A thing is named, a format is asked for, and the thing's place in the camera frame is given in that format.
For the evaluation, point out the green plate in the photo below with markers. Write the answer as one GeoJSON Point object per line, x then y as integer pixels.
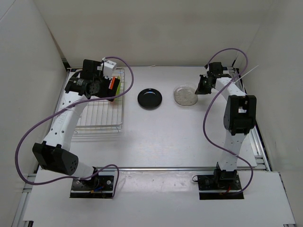
{"type": "Point", "coordinates": [117, 85]}

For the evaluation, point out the wire dish rack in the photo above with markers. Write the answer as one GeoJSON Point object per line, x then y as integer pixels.
{"type": "Point", "coordinates": [97, 117]}

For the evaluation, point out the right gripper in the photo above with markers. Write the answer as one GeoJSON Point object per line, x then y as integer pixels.
{"type": "Point", "coordinates": [200, 90]}

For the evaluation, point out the white cable tie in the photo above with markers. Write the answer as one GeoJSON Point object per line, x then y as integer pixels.
{"type": "Point", "coordinates": [241, 77]}

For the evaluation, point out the orange plate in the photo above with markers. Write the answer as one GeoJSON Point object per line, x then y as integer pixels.
{"type": "Point", "coordinates": [111, 85]}

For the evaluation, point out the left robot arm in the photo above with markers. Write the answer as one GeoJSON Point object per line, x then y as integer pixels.
{"type": "Point", "coordinates": [94, 80]}

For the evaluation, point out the aluminium rail front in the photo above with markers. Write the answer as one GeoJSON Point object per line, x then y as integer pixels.
{"type": "Point", "coordinates": [166, 168]}

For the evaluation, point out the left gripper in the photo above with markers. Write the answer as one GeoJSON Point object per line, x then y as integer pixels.
{"type": "Point", "coordinates": [108, 92]}

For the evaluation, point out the black plate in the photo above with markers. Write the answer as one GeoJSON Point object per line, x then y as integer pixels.
{"type": "Point", "coordinates": [149, 99]}

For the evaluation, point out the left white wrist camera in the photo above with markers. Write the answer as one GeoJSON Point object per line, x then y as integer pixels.
{"type": "Point", "coordinates": [108, 67]}

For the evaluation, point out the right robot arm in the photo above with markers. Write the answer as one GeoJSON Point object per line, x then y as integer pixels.
{"type": "Point", "coordinates": [238, 119]}

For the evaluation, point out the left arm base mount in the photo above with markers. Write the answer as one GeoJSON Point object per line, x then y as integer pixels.
{"type": "Point", "coordinates": [100, 186]}

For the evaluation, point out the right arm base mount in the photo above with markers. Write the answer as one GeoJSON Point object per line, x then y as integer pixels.
{"type": "Point", "coordinates": [220, 185]}

